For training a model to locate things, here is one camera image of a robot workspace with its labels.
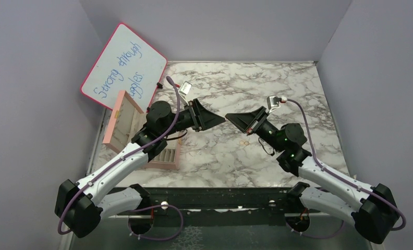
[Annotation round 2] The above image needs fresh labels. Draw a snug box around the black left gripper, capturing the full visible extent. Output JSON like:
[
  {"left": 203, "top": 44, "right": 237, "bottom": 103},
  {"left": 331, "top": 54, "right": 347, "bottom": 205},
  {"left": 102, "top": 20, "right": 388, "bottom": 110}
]
[{"left": 161, "top": 98, "right": 225, "bottom": 137}]

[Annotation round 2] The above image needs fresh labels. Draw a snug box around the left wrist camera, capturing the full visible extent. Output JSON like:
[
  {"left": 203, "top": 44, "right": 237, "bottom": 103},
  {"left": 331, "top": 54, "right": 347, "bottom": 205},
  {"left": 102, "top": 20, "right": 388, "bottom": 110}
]
[{"left": 178, "top": 81, "right": 192, "bottom": 96}]

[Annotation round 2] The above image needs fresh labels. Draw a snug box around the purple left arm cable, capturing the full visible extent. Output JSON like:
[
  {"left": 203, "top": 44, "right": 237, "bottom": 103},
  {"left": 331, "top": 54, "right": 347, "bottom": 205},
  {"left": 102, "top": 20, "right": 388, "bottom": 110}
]
[{"left": 57, "top": 76, "right": 185, "bottom": 242}]

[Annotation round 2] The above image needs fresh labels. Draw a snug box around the pink framed whiteboard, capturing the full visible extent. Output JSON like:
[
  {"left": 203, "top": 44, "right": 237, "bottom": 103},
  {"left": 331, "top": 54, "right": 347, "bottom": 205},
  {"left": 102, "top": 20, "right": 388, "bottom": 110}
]
[{"left": 80, "top": 23, "right": 167, "bottom": 111}]

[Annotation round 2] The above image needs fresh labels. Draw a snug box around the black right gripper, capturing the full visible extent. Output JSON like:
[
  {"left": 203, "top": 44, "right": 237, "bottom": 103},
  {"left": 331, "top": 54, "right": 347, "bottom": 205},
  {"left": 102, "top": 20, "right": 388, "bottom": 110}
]
[{"left": 226, "top": 106, "right": 285, "bottom": 153}]

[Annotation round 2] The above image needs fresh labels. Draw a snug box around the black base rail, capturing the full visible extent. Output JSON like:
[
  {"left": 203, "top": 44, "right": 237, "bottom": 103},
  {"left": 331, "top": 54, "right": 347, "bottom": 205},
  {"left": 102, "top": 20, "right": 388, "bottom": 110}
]
[{"left": 116, "top": 186, "right": 321, "bottom": 229}]

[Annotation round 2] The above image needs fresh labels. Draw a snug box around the pink jewelry box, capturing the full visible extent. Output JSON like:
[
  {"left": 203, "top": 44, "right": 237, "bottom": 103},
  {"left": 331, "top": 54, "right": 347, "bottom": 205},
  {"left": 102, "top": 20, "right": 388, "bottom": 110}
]
[{"left": 102, "top": 91, "right": 181, "bottom": 170}]

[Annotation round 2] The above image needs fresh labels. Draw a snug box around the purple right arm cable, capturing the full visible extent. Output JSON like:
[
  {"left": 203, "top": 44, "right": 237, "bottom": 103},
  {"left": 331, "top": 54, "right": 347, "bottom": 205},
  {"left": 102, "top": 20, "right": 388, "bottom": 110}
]
[{"left": 279, "top": 98, "right": 407, "bottom": 241}]

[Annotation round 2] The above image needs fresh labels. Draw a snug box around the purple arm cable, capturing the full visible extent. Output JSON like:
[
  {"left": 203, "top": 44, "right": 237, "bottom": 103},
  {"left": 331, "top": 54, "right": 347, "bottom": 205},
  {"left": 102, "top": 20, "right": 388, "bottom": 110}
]
[
  {"left": 279, "top": 98, "right": 407, "bottom": 241},
  {"left": 57, "top": 76, "right": 185, "bottom": 242}
]

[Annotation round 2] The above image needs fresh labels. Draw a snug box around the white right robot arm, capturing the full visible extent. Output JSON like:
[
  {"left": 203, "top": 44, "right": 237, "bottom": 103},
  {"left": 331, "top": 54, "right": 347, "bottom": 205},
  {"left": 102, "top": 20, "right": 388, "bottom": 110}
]
[{"left": 225, "top": 107, "right": 400, "bottom": 244}]

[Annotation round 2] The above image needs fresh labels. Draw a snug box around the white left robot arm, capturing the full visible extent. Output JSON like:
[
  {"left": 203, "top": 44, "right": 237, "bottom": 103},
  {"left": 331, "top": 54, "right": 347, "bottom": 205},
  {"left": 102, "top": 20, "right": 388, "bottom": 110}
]
[{"left": 54, "top": 99, "right": 225, "bottom": 238}]

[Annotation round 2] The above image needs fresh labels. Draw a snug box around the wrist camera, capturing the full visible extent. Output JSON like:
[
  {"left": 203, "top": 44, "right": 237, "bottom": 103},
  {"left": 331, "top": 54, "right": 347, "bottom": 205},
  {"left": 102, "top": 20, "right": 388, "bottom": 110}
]
[
  {"left": 178, "top": 81, "right": 192, "bottom": 96},
  {"left": 266, "top": 96, "right": 282, "bottom": 114}
]

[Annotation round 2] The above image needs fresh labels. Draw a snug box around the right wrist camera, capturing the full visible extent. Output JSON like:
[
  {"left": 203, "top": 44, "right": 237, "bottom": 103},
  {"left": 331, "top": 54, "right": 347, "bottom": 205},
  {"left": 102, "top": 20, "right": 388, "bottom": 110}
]
[{"left": 266, "top": 96, "right": 282, "bottom": 114}]

